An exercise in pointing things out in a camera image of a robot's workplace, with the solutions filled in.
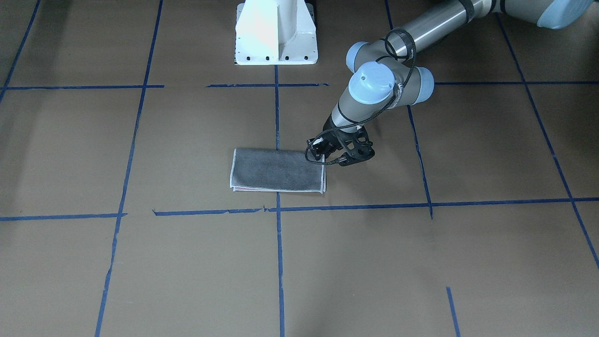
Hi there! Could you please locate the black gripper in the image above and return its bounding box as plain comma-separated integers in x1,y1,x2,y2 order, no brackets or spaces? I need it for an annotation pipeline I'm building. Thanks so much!
309,115,357,160

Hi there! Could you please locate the pink microfiber towel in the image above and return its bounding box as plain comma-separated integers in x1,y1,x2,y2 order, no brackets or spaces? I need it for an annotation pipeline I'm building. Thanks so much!
229,148,327,194

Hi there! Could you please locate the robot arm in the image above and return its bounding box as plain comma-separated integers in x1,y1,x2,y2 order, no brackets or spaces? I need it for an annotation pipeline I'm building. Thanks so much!
304,0,592,166

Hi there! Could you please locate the white camera mast pole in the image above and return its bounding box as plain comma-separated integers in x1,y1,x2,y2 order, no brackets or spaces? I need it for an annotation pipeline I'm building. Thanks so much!
234,0,319,66

